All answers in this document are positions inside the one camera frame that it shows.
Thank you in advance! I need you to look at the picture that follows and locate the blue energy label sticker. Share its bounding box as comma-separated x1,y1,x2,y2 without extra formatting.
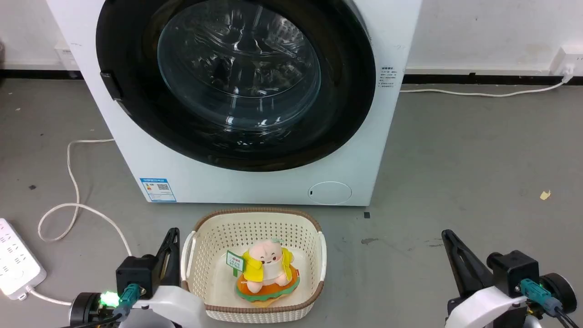
139,177,177,203

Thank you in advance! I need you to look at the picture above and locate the small text label sticker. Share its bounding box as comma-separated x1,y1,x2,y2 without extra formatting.
380,66,400,88

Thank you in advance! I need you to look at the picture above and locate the short white power strip cord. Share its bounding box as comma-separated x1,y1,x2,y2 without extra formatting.
26,286,74,306

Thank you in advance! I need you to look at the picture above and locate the thin white cord with plug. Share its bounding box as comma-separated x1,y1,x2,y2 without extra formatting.
399,68,573,98

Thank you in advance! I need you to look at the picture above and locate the left gripper green-plug cable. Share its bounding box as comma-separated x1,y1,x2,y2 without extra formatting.
68,283,142,328

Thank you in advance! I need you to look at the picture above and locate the cream plastic laundry basket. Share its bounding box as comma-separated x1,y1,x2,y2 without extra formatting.
180,208,327,324

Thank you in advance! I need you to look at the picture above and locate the white front-load washing machine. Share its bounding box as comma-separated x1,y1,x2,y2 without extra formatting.
46,0,422,206

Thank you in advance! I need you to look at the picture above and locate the round black glass washer door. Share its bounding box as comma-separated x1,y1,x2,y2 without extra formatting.
96,0,377,173

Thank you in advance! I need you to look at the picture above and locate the white power strip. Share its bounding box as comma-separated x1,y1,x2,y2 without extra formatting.
0,218,47,301

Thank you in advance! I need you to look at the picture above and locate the white wall socket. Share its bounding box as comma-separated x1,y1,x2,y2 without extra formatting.
549,45,583,77
54,40,81,72

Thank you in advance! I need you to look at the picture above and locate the long looping white power cord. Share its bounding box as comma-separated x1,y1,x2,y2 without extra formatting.
37,138,133,257

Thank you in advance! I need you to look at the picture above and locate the gripper green-plug cable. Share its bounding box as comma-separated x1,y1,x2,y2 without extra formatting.
520,278,581,328
68,283,142,328

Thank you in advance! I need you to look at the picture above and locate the right gripper green-plug cable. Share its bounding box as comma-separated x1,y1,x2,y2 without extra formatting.
520,278,581,328

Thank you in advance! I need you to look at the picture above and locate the pink plush doll yellow jacket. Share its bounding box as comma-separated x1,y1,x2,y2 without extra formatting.
226,237,302,307

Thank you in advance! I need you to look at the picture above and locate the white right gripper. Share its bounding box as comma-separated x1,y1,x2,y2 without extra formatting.
441,229,530,328

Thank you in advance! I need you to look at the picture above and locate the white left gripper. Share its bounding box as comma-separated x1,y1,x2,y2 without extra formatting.
119,229,206,328

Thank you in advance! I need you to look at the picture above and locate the black door handle latch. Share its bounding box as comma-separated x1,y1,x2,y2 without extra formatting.
100,71,124,102

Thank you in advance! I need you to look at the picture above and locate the round white filter cover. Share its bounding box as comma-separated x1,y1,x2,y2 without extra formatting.
308,181,353,205

